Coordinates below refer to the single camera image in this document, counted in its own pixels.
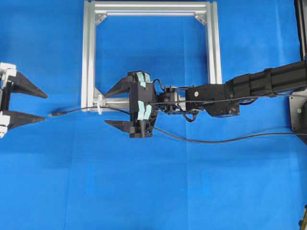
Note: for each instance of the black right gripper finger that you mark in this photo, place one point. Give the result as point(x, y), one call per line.
point(121, 87)
point(124, 126)

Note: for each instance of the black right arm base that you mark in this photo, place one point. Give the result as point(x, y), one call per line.
point(298, 100)

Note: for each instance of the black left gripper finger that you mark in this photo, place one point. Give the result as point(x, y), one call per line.
point(19, 119)
point(21, 84)

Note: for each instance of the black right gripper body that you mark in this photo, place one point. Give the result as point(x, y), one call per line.
point(143, 114)

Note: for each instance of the aluminium extrusion frame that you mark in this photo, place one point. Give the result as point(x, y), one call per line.
point(167, 39)

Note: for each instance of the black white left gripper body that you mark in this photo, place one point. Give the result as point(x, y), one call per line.
point(7, 71)

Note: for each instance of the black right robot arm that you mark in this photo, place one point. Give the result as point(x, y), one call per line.
point(218, 100)

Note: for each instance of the blue table mat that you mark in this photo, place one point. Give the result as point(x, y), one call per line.
point(75, 172)

